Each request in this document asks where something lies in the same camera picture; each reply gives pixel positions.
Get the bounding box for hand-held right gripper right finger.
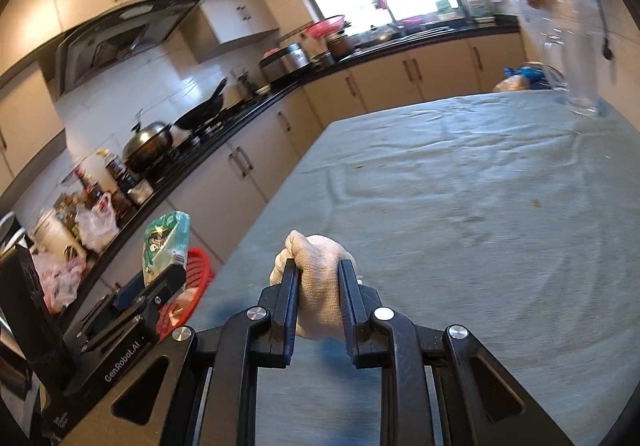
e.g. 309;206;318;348
339;260;576;446

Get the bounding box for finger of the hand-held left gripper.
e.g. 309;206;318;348
112;275;151;312
132;265;187;322

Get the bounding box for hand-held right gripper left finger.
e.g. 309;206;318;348
60;260;300;446

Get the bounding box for red plastic mesh basket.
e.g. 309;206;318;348
155;247;216;341

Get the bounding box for green white snack packet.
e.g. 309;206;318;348
143;211;192;287

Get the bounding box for white cloth rag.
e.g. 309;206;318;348
270;230;357;341

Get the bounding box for pink plastic bag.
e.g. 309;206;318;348
32;251;88;312

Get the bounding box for white plastic bag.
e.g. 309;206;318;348
75;193;121;252

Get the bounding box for small steel bowl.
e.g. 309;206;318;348
127;178;155;204

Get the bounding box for dark sauce bottle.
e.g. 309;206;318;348
95;148;128;217

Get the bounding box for steel pot with lid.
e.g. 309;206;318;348
122;121;175;172

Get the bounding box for gas stove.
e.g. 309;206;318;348
175;111;251;152

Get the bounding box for black wok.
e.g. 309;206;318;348
172;78;230;131

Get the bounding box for steel kettle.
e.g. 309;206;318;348
235;68;256;99

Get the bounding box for black kitchen countertop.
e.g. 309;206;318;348
30;21;521;327

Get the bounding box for beige base cabinets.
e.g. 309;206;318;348
65;31;526;307

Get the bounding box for range hood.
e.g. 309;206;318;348
55;0;206;99

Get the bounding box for silver rice cooker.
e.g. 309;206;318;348
260;42;311;83

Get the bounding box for dark jar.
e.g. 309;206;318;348
327;32;355;59

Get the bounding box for tan food bag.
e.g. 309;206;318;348
494;76;531;93

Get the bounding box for pink plastic strainer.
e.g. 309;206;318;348
304;15;347;39

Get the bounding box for blue plastic bag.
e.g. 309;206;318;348
505;66;551;89

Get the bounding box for kitchen faucet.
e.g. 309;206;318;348
374;0;396;27

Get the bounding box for clear glass pitcher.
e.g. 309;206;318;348
537;11;601;117

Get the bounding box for black power cable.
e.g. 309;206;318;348
582;0;616;61

